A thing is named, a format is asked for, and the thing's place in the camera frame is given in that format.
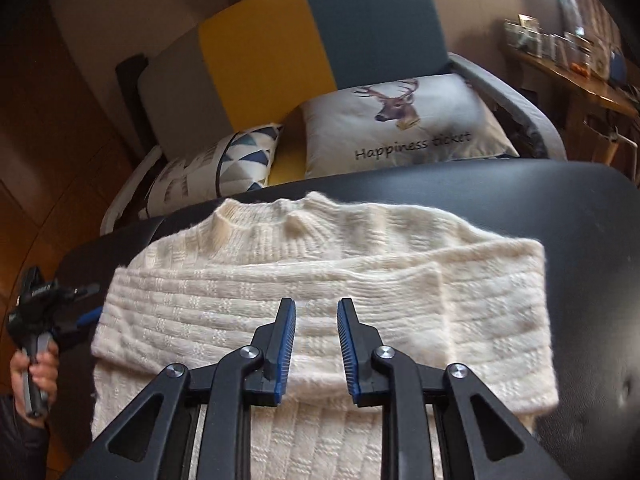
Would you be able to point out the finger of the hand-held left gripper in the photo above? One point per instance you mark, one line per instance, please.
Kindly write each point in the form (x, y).
(80, 321)
(80, 292)

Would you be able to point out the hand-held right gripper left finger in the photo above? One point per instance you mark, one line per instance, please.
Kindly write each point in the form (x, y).
(285, 350)

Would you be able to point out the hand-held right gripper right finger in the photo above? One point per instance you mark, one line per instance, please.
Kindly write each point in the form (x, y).
(347, 350)

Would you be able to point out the cream knit sweater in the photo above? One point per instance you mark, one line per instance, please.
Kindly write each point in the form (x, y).
(350, 270)

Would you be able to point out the person's left forearm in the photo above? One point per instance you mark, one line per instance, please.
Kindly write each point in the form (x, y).
(20, 445)

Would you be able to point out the person's left hand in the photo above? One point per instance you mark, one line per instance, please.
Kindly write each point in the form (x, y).
(47, 375)

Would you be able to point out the triangle pattern cushion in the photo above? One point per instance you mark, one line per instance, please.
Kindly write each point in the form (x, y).
(240, 160)

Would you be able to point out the deer print cushion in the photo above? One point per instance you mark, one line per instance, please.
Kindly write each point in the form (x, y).
(425, 125)

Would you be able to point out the black leather ottoman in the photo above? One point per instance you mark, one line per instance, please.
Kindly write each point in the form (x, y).
(590, 240)

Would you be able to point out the grey yellow blue armchair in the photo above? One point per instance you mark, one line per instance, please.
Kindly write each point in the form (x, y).
(260, 60)

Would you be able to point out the wooden side table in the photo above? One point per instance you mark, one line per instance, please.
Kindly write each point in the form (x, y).
(595, 90)

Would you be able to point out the row of glass jars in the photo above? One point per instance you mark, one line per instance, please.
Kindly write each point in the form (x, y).
(550, 42)

